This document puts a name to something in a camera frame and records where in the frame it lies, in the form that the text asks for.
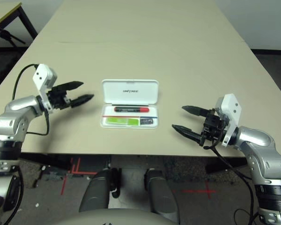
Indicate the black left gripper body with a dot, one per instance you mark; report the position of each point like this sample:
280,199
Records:
58,99

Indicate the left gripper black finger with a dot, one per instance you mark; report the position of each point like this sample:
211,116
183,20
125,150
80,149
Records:
82,99
69,86

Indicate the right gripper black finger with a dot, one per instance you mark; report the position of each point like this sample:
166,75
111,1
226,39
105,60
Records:
187,132
195,110

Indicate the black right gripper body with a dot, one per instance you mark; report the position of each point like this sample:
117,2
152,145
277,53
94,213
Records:
214,126

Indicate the small black eraser block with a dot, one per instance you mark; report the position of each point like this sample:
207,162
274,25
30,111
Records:
146,121

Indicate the green highlighter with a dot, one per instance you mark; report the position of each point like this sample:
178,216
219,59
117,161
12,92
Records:
121,121

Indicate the black marker with red cap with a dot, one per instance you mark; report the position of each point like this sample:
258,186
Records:
131,109

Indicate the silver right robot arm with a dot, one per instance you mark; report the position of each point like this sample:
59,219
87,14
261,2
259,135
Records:
257,138

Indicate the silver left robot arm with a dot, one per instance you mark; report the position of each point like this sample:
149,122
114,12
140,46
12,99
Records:
21,105

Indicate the white hinged pencil case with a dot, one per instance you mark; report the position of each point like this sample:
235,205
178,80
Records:
131,93

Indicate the red floor tape cross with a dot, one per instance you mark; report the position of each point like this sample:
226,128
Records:
207,191

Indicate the grey robot right leg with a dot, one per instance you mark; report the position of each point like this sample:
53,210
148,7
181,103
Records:
160,194

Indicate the grey robot leg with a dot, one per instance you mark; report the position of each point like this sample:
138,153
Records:
96,192
160,194

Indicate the red floor tape lines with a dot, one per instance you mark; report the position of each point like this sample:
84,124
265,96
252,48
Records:
84,172

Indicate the black tripod stand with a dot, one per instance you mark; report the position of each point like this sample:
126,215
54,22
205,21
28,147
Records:
4,34

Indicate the grey robot left leg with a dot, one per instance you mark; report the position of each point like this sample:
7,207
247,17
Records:
96,192

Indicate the grey robot torso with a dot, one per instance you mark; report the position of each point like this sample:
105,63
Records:
114,218

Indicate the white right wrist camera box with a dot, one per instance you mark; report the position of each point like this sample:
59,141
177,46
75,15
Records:
231,105

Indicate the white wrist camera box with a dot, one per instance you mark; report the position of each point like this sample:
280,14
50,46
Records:
231,105
43,73

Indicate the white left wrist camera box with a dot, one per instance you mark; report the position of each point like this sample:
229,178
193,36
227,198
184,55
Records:
43,73

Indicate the beige side table black frame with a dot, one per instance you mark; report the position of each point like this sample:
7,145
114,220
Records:
4,11

